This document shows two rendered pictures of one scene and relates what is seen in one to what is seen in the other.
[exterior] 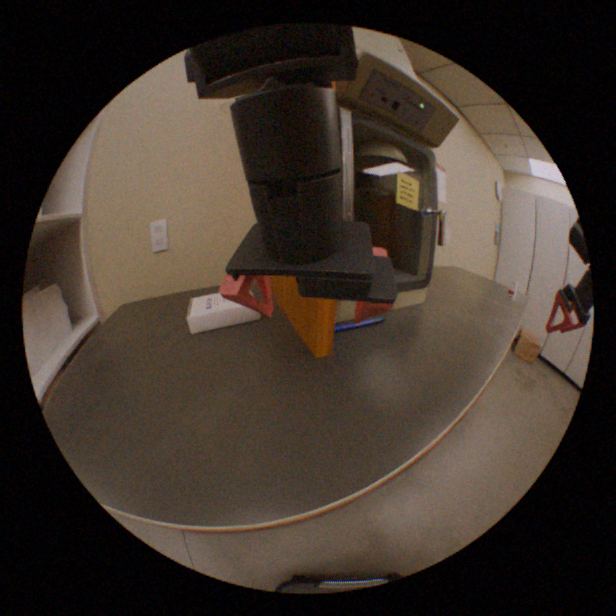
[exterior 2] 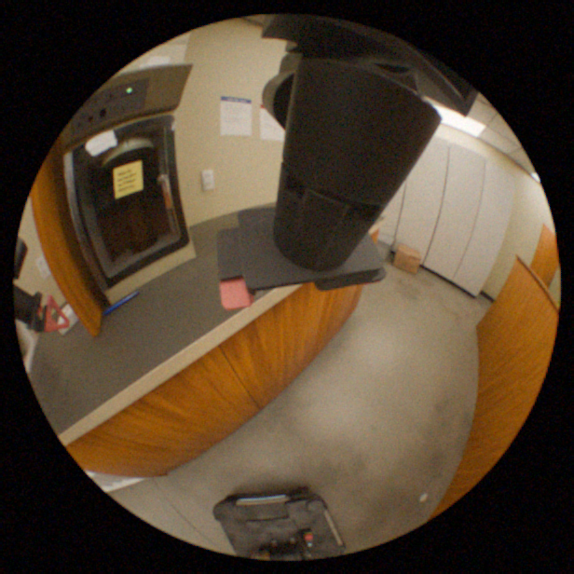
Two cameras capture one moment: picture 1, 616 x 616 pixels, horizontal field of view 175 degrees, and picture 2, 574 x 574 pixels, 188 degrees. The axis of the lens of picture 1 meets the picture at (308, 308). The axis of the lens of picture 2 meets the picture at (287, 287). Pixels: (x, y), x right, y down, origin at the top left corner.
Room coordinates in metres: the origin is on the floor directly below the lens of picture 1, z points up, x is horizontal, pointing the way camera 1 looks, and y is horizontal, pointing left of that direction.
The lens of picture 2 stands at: (-0.04, -0.42, 1.17)
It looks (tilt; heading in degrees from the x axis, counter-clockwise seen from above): 39 degrees down; 335
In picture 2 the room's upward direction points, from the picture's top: straight up
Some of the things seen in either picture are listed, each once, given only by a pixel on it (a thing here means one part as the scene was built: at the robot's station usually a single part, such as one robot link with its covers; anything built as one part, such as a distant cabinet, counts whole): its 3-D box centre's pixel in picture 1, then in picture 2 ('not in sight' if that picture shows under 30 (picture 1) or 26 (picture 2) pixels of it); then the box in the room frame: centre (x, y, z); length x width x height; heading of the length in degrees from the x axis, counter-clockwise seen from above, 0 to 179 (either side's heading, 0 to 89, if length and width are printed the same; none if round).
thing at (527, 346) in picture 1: (527, 345); (407, 258); (0.97, -2.93, 0.14); 0.41 x 0.33 x 0.29; 29
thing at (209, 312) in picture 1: (222, 308); (73, 311); (0.39, 0.20, 0.96); 0.16 x 0.12 x 0.04; 118
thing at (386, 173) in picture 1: (401, 208); (124, 198); (0.41, -0.20, 1.19); 0.30 x 0.01 x 0.40; 112
